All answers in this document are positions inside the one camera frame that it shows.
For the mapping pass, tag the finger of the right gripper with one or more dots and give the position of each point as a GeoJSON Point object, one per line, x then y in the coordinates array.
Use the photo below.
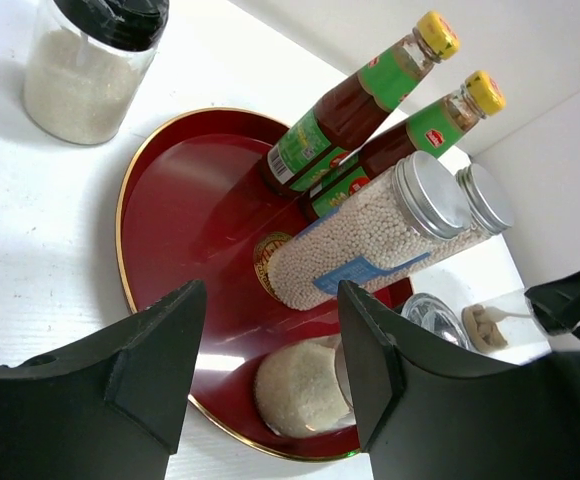
{"type": "Point", "coordinates": [555, 305]}

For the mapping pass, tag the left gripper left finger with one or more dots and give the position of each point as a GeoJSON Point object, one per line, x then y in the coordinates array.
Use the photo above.
{"type": "Point", "coordinates": [109, 406]}

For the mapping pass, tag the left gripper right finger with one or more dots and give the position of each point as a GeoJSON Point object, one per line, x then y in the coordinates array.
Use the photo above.
{"type": "Point", "coordinates": [428, 409]}

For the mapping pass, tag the black cap spice jar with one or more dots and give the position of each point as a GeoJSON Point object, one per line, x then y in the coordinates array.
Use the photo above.
{"type": "Point", "coordinates": [504, 328]}

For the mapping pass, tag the blue label jar silver lid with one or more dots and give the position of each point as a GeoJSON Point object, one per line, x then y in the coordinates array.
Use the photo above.
{"type": "Point", "coordinates": [491, 213]}

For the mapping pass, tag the chrome top grinder jar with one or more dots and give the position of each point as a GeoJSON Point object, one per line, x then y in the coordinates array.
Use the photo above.
{"type": "Point", "coordinates": [302, 390]}

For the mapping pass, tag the blue label peppercorn jar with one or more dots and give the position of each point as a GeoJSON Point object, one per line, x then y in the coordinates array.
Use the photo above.
{"type": "Point", "coordinates": [395, 221]}

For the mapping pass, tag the sauce bottle yellow cap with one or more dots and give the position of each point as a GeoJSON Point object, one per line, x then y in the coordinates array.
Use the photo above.
{"type": "Point", "coordinates": [433, 130]}
{"type": "Point", "coordinates": [346, 116]}

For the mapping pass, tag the red round tray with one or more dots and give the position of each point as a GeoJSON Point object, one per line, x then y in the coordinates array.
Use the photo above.
{"type": "Point", "coordinates": [192, 207]}

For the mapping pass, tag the black pump jar white powder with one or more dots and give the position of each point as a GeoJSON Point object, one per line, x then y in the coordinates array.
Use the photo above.
{"type": "Point", "coordinates": [87, 60]}

